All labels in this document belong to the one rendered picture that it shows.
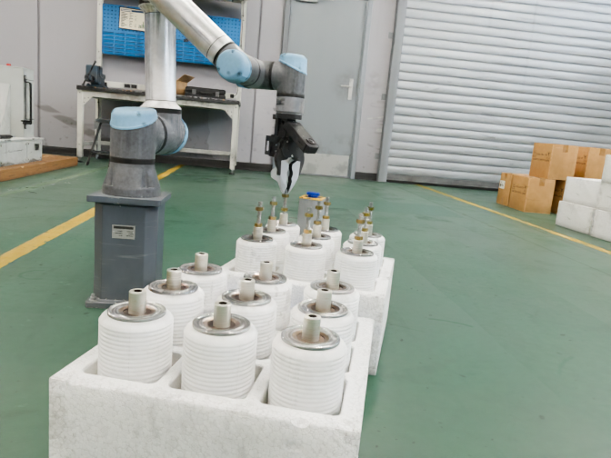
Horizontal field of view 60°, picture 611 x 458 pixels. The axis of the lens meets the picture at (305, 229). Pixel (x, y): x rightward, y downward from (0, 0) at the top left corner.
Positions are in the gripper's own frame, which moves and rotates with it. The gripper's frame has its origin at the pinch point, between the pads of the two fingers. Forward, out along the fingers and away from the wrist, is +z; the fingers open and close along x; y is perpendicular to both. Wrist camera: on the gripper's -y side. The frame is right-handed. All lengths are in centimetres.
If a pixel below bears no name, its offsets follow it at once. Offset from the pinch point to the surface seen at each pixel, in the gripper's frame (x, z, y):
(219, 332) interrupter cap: 55, 10, -60
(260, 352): 44, 17, -55
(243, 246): 23.0, 11.2, -15.3
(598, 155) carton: -396, -19, 81
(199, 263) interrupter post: 44, 9, -34
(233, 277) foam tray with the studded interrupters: 26.1, 17.8, -16.9
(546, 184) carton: -358, 9, 103
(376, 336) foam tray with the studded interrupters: 5, 26, -43
